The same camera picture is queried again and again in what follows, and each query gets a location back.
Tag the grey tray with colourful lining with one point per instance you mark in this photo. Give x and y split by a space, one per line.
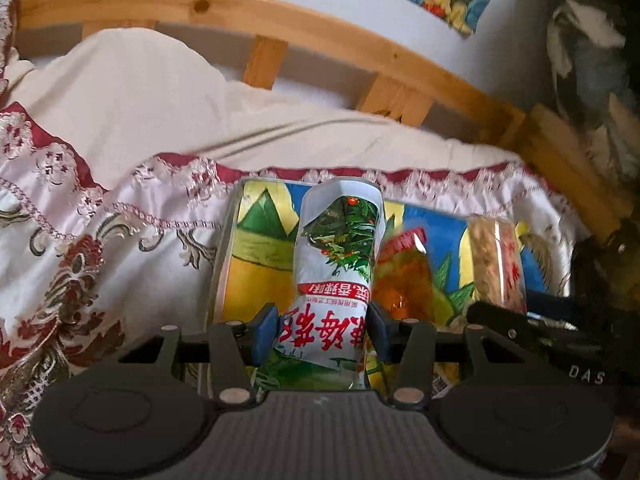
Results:
265 255

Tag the floral satin blanket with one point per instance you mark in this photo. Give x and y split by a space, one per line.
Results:
100 240

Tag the orange wrapped snack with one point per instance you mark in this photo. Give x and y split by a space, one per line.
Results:
405 280

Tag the rice cracker packet red print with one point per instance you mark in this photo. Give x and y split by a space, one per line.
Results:
497 265

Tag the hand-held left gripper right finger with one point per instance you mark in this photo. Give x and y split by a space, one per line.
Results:
378 334

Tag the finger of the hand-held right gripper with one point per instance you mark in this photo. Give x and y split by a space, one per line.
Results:
505 321

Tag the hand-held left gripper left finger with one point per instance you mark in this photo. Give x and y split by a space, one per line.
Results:
265 336

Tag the beige bed sheet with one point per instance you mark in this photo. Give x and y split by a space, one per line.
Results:
165 105

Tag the white green snack packet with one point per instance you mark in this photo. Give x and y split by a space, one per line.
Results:
336 280

